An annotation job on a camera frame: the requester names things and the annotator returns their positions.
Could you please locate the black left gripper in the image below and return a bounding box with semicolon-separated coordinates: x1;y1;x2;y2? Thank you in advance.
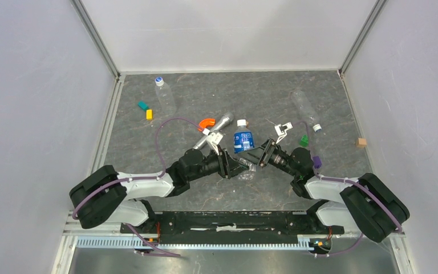
188;144;249;182

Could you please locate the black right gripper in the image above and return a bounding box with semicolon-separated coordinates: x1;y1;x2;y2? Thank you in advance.
237;138;298;178

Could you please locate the blue labelled Pocari bottle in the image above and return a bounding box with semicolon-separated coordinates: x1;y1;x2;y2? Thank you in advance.
234;119;255;154

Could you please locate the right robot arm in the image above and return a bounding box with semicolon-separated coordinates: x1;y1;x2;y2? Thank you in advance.
239;139;410;243

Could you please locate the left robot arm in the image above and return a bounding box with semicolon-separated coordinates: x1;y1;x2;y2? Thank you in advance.
69;148;250;233

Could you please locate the clear bottle lying right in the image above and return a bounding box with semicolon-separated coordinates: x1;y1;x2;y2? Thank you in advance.
290;90;322;132

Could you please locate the clear bottle with blue-white cap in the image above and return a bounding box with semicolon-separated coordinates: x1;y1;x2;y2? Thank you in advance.
155;76;177;116

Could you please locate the green toy brick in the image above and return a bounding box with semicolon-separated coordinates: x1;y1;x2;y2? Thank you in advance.
299;135;309;147

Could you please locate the silver microphone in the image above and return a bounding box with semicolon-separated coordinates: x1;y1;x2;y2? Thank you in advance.
193;112;234;150

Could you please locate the orange curved pipe piece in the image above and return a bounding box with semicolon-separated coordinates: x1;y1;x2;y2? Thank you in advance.
198;118;216;131

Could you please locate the yellow rectangular block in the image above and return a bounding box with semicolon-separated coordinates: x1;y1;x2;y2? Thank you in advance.
146;109;153;120

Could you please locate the teal rectangular block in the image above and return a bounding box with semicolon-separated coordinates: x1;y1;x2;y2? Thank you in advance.
137;101;149;111

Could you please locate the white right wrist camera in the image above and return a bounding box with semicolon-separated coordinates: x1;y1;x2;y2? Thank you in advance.
274;122;293;144

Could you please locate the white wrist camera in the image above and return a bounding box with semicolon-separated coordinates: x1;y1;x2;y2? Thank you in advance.
274;122;293;144
202;128;224;155

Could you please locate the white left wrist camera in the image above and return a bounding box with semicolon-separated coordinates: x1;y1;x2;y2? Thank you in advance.
202;128;224;155

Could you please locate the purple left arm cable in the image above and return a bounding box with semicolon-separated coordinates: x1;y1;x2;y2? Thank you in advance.
71;117;205;221

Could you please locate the brown cube near right wall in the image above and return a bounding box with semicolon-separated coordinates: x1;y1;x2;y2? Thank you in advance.
355;138;367;148

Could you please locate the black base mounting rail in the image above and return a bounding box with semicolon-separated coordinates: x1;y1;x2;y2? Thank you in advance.
135;211;344;244

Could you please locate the slotted grey cable duct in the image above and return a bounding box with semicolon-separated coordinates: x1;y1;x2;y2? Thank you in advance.
76;236;310;251

